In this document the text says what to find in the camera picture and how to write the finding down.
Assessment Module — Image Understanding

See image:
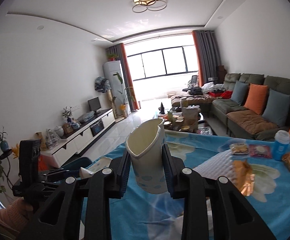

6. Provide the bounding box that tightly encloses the blue flower print blanket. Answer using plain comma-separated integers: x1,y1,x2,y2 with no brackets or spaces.
81,129,290,240

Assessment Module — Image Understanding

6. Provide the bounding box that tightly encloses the red cloth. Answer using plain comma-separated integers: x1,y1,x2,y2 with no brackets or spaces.
208,90,233,99

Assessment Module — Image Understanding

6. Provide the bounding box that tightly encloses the pink snack packet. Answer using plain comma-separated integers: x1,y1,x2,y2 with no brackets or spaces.
249,144,273,159

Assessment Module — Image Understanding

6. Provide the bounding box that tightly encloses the clear glass display case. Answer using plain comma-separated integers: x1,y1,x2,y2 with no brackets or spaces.
45,129,60,148

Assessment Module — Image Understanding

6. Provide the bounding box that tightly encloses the dark wooden cabinet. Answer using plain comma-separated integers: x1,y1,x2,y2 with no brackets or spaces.
215,65,227,84

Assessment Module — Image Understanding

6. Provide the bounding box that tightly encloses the white standing air conditioner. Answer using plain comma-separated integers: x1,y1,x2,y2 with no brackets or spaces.
103,60,127,117

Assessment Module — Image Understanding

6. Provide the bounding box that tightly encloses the plastic covered device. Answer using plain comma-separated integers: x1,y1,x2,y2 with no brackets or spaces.
78,112,96,123

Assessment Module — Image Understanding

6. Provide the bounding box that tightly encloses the clear cookie packet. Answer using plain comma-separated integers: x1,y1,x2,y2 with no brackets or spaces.
229,143,250,155

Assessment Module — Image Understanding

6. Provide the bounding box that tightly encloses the green sofa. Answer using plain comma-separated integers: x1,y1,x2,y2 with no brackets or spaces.
171,72,290,143

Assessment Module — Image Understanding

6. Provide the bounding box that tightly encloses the black monitor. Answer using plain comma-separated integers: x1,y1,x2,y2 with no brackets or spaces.
87,97,102,113

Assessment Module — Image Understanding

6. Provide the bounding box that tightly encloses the black office chair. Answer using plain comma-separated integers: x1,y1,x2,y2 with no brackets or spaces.
182,75,198,92

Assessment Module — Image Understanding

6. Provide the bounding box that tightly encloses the white dotted paper cup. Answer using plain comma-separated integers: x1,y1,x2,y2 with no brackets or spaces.
125,119,169,195

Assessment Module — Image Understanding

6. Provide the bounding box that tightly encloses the person's left hand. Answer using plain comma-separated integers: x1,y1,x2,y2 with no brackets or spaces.
10,197,34,217

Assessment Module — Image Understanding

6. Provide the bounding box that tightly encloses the large blue cushion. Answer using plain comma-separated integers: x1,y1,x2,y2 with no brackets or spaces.
262,89,290,128

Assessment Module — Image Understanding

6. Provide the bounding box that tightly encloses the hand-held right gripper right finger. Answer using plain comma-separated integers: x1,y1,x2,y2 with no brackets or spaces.
161,144,278,240

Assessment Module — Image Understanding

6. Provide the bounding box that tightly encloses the large window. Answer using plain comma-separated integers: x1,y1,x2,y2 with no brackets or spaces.
126,45,199,81

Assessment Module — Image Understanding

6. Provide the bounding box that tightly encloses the plant in blue vase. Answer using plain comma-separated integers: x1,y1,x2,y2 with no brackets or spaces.
0,127,9,153

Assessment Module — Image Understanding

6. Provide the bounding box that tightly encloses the white and black cabinet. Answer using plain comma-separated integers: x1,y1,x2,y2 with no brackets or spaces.
40,108,116,167

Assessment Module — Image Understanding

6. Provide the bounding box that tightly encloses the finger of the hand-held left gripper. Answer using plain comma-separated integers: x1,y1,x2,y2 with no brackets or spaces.
38,169,82,180

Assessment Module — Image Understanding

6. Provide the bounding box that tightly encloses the pile of clothes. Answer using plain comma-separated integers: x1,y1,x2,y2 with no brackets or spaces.
201,82,233,96

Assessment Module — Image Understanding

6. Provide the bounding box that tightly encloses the coffee table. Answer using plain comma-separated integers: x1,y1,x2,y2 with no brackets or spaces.
155,102,213,136

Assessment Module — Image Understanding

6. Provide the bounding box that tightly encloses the fan with patterned cover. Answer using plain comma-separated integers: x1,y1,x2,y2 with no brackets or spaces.
94,76,113,112

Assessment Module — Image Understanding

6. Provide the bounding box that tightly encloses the tall plant in yellow pot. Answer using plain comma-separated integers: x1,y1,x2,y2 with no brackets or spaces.
112,72,133,117

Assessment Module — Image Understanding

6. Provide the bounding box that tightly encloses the grey and orange curtain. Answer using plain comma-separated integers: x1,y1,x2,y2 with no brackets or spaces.
192,30,222,83
109,43,139,112

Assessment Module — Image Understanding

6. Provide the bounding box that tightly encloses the blue plastic bottle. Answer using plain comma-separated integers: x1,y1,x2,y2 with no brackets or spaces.
271,130,290,161

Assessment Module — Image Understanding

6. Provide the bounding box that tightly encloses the small blue cushion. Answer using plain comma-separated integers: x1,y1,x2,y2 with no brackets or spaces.
231,81,249,106

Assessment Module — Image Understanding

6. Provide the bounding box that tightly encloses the white printed paper sheet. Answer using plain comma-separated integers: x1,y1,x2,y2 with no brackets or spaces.
87,156,113,176

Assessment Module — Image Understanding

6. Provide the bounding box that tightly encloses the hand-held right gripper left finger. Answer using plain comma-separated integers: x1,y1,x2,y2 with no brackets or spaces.
17,152,133,240

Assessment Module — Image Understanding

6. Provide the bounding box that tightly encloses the cluster of glass jars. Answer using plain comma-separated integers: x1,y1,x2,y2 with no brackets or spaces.
158,99,201,132

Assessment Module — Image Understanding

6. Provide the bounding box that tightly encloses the white embossed foam sheet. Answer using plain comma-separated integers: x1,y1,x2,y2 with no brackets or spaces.
192,152,238,185

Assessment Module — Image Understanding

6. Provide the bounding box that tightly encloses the vase with green plant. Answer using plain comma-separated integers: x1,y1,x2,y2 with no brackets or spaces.
62,106,73,123

